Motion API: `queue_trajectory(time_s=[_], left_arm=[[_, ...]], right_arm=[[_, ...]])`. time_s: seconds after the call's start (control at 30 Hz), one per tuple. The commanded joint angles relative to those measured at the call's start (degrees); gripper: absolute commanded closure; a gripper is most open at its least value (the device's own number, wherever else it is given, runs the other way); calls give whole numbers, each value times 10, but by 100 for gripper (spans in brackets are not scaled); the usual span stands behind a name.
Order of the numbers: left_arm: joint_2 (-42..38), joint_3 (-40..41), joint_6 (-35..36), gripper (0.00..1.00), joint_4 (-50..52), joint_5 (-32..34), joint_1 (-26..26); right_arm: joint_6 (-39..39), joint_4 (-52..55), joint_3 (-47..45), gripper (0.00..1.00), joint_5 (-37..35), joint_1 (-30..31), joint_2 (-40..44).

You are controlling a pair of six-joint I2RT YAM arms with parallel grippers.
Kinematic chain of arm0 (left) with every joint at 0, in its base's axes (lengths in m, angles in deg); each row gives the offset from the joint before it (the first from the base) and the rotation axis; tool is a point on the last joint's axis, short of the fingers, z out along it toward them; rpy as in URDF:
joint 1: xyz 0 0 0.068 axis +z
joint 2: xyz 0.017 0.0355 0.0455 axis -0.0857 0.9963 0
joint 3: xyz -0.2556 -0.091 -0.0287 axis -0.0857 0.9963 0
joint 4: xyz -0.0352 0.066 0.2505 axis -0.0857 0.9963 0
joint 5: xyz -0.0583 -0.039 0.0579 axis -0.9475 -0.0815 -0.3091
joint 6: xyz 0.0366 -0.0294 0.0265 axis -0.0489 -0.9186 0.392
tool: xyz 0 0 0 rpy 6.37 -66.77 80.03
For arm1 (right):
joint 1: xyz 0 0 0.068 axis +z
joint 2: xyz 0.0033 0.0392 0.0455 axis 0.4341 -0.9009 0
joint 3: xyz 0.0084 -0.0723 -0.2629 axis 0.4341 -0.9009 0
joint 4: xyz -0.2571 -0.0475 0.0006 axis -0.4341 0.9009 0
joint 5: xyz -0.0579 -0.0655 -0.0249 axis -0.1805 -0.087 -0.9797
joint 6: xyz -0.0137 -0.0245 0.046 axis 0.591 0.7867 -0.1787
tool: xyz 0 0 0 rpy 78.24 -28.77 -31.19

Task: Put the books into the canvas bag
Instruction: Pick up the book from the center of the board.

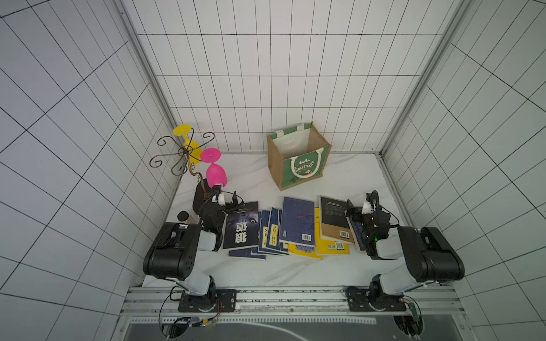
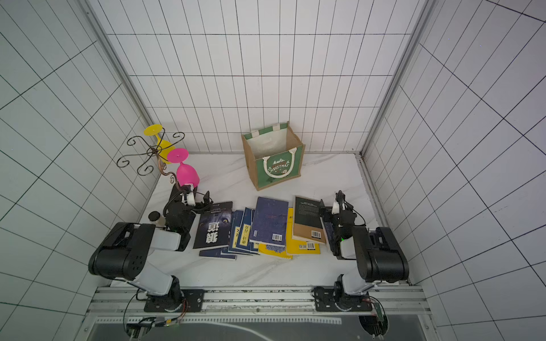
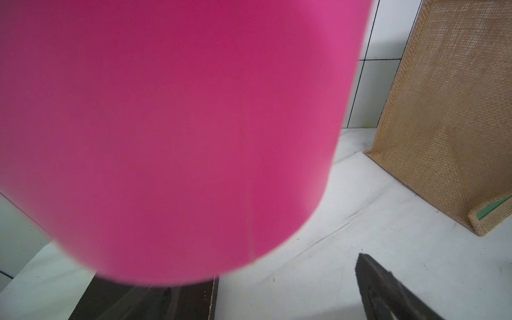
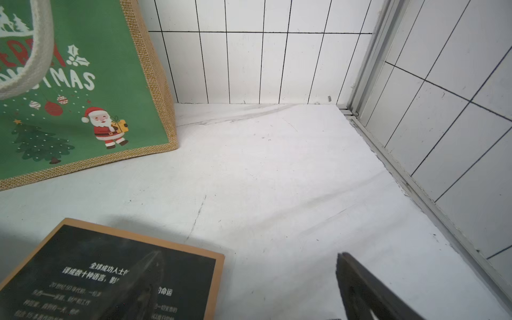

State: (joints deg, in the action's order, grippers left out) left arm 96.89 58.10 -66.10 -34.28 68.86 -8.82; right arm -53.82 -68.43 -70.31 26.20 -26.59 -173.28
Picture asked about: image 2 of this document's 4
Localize small jar black lid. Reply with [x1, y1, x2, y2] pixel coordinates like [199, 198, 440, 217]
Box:
[148, 211, 166, 228]

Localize yellow book purple picture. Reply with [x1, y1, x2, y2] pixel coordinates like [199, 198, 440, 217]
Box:
[258, 244, 293, 260]

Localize black book white characters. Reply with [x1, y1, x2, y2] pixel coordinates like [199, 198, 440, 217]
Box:
[193, 201, 233, 250]

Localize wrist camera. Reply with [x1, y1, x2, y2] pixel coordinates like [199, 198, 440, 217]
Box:
[180, 184, 196, 207]
[331, 198, 344, 215]

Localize dark green brown book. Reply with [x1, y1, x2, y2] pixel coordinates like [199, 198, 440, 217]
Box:
[291, 196, 326, 244]

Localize pink plastic wine glass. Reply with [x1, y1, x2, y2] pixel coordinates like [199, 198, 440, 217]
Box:
[167, 148, 200, 188]

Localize metal scroll glass rack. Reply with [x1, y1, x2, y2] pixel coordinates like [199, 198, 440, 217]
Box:
[116, 132, 186, 190]

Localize green jute canvas bag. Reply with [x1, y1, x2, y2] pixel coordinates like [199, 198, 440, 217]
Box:
[241, 122, 306, 191]

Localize navy book at bottom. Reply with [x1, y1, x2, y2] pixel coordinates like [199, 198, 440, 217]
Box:
[199, 247, 237, 260]

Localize aluminium mounting rail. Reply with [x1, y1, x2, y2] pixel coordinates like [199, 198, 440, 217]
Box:
[88, 286, 432, 317]

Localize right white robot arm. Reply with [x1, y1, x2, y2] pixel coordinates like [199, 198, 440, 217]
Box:
[311, 191, 410, 313]

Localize purple starry book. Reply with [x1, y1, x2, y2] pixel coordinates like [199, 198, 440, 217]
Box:
[249, 197, 289, 247]

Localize yellow book plain cover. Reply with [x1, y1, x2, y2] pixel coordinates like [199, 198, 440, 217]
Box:
[286, 207, 320, 256]

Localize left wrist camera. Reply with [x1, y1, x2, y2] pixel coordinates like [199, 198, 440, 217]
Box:
[180, 184, 196, 207]

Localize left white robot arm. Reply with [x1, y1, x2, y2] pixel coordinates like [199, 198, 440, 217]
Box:
[88, 189, 213, 314]

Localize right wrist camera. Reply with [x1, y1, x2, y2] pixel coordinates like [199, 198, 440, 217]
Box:
[331, 198, 344, 215]

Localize yellow plastic wine glass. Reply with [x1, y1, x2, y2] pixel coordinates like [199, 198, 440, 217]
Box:
[144, 124, 174, 164]

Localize blue book yellow label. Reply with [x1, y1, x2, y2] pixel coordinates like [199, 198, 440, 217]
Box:
[227, 210, 243, 254]
[235, 207, 258, 254]

